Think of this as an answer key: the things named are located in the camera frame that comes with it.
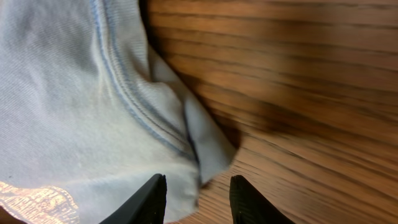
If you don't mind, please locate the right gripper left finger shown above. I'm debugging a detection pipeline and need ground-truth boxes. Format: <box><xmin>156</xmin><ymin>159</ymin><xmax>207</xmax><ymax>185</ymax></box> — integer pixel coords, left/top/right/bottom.
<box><xmin>100</xmin><ymin>174</ymin><xmax>167</xmax><ymax>224</ymax></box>

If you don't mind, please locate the light blue printed t-shirt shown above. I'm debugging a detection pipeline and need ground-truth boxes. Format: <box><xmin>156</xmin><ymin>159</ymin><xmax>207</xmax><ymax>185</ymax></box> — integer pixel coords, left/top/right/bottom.
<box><xmin>1</xmin><ymin>0</ymin><xmax>235</xmax><ymax>223</ymax></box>

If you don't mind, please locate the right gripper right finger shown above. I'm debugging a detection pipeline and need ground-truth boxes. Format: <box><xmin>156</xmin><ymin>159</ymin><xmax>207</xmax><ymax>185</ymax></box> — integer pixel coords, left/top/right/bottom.
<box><xmin>229</xmin><ymin>175</ymin><xmax>294</xmax><ymax>224</ymax></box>

